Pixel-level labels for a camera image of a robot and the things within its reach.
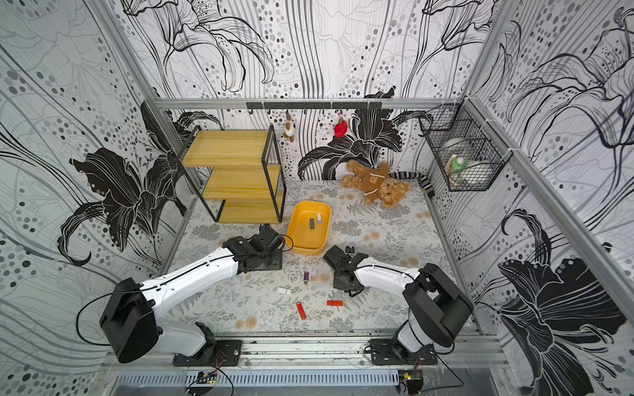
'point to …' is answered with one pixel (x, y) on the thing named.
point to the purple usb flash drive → (306, 275)
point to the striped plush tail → (412, 175)
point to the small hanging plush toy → (290, 127)
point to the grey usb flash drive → (312, 223)
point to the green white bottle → (456, 163)
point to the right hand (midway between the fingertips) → (345, 280)
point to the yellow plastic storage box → (309, 228)
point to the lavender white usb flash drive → (319, 217)
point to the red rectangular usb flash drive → (334, 303)
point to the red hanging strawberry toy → (340, 129)
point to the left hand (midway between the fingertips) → (274, 265)
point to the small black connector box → (413, 379)
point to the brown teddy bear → (377, 185)
